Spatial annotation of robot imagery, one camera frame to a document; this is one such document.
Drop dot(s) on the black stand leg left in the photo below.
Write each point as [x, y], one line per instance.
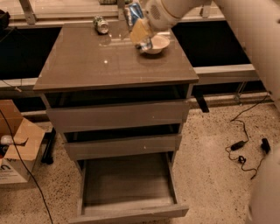
[49, 139]

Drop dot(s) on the blue silver redbull can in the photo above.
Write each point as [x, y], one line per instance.
[132, 13]

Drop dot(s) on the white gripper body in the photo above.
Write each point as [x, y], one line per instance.
[158, 14]

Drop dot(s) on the black power adapter with cable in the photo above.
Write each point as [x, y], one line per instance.
[240, 144]

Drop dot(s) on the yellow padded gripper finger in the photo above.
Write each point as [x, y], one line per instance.
[141, 31]

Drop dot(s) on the grey open bottom drawer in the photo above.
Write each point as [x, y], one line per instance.
[128, 190]

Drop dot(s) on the white ceramic bowl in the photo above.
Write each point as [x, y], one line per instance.
[153, 45]

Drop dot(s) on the brown cardboard box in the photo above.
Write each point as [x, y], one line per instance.
[20, 144]

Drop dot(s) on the grey top drawer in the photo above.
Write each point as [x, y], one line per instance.
[110, 117]

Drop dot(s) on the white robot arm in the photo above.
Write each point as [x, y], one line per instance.
[255, 23]

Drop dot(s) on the grey drawer cabinet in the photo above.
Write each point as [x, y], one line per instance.
[86, 69]

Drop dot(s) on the grey middle drawer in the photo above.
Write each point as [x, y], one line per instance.
[123, 147]

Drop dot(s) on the green crushed soda can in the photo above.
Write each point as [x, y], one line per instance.
[101, 25]

